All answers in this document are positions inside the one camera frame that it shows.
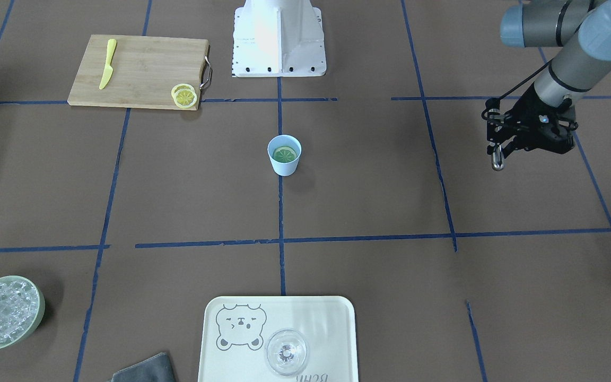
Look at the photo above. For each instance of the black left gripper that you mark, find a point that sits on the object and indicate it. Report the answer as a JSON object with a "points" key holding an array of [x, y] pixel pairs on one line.
{"points": [[527, 107]]}

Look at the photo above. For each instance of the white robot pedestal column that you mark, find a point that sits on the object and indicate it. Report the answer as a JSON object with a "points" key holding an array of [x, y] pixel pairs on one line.
{"points": [[278, 39]]}

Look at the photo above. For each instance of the green bowl of ice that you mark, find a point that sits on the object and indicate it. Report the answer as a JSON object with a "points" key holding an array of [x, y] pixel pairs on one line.
{"points": [[22, 307]]}

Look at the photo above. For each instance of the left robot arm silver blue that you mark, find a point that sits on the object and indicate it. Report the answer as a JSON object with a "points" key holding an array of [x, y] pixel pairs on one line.
{"points": [[582, 32]]}

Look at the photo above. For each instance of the light blue plastic cup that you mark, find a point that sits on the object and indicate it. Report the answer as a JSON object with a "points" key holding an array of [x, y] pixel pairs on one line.
{"points": [[284, 169]]}

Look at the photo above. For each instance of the grey folded cloth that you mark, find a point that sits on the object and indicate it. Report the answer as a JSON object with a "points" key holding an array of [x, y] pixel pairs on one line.
{"points": [[155, 368]]}

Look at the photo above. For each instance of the yellow plastic knife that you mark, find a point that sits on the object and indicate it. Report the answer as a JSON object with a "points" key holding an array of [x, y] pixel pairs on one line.
{"points": [[108, 70]]}

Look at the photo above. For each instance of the lime slice in cup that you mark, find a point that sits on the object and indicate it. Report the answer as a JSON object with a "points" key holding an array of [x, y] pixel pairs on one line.
{"points": [[284, 154]]}

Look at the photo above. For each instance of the clear wine glass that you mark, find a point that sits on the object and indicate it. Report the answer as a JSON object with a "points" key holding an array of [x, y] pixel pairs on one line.
{"points": [[287, 352]]}

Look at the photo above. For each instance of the bamboo cutting board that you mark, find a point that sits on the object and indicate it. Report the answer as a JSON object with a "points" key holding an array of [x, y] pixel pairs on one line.
{"points": [[145, 70]]}

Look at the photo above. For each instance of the cream bear serving tray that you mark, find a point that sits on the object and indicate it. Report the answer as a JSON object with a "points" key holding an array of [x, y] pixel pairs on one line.
{"points": [[236, 331]]}

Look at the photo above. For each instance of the steel muddler black tip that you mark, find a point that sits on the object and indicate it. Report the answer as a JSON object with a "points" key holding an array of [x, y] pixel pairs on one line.
{"points": [[497, 158]]}

